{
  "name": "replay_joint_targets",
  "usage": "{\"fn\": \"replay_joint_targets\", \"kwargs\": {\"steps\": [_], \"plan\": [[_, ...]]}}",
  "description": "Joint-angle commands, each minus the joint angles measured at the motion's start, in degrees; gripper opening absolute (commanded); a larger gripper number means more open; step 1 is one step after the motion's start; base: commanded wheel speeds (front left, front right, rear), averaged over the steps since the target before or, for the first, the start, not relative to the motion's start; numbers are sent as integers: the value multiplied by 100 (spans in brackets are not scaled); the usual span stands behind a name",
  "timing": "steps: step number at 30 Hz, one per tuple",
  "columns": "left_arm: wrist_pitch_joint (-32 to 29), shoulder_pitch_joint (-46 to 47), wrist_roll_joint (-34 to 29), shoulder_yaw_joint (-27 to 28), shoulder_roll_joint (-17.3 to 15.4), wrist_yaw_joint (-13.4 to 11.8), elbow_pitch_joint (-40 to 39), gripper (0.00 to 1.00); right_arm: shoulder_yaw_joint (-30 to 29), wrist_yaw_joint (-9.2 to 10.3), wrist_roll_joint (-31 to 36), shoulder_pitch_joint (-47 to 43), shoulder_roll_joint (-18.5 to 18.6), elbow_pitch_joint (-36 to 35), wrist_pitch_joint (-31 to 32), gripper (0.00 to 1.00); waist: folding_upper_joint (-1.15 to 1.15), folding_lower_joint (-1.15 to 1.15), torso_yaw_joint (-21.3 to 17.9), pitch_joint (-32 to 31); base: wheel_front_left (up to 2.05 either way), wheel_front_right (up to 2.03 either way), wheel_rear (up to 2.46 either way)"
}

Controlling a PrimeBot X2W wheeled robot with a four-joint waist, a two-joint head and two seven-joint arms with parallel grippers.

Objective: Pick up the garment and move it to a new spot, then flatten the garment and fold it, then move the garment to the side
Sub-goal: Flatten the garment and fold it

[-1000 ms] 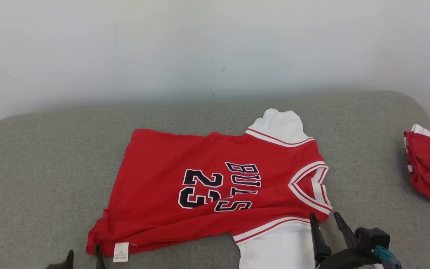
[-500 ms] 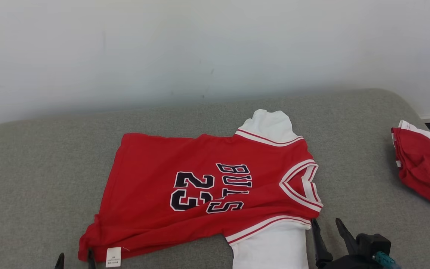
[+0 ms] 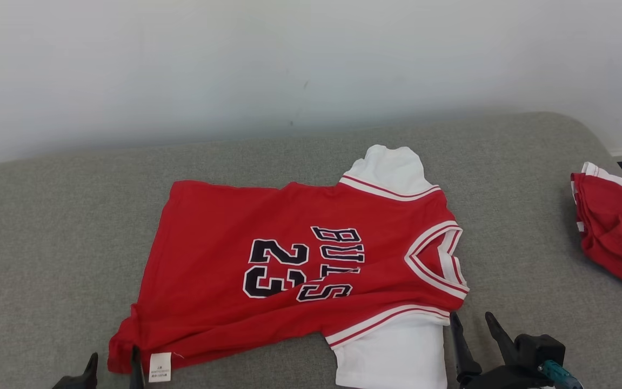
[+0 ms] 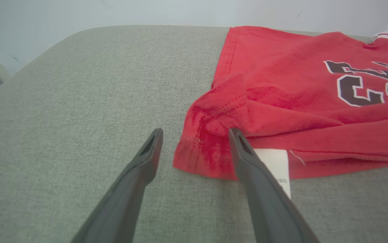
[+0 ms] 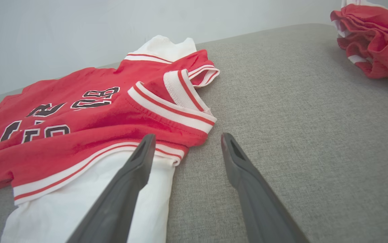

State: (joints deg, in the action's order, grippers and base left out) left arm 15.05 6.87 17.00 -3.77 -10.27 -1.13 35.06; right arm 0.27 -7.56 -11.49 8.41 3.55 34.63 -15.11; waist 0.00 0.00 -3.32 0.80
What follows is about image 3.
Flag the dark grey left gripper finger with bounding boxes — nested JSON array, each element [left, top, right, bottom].
[[51, 352, 99, 389], [130, 346, 145, 389]]

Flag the red jersey with white sleeves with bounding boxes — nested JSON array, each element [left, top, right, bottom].
[[107, 144, 471, 389]]

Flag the red shorts with white band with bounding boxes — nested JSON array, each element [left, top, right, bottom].
[[570, 162, 622, 297]]

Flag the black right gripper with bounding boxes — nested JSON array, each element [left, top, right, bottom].
[[450, 312, 554, 389]]

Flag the teal cable connector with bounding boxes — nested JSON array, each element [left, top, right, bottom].
[[538, 360, 584, 389]]

